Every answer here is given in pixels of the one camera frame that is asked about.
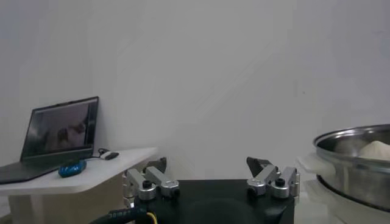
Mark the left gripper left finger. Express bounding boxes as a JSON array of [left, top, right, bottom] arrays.
[[121, 156, 181, 208]]

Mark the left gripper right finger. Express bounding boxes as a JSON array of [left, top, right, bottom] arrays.
[[246, 156, 301, 203]]

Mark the white steamed baozi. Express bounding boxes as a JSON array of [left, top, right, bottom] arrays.
[[358, 140, 390, 161]]

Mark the stainless steel steamer pot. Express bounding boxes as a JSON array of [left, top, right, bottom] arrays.
[[296, 153, 390, 224]]

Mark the perforated steel steamer basket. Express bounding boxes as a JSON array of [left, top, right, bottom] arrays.
[[313, 124, 390, 213]]

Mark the white side table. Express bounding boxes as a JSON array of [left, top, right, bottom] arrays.
[[0, 147, 158, 224]]

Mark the blue computer mouse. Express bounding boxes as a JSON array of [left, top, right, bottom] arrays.
[[58, 159, 88, 178]]

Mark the black laptop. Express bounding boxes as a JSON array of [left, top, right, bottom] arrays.
[[0, 96, 99, 185]]

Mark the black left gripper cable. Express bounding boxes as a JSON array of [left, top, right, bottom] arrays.
[[88, 206, 159, 224]]

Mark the black looped cable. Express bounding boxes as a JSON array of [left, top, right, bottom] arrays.
[[91, 148, 109, 159]]

